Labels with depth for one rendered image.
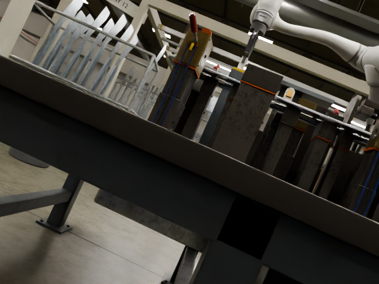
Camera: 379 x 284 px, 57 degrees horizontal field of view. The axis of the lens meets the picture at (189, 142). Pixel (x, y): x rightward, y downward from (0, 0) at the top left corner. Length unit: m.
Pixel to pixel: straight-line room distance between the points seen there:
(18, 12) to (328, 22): 10.80
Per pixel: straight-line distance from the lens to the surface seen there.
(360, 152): 1.58
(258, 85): 1.14
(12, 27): 4.49
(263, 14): 1.77
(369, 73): 1.77
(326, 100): 1.66
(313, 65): 7.66
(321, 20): 13.47
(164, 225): 0.79
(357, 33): 13.67
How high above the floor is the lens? 0.68
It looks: 2 degrees up
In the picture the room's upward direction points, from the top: 24 degrees clockwise
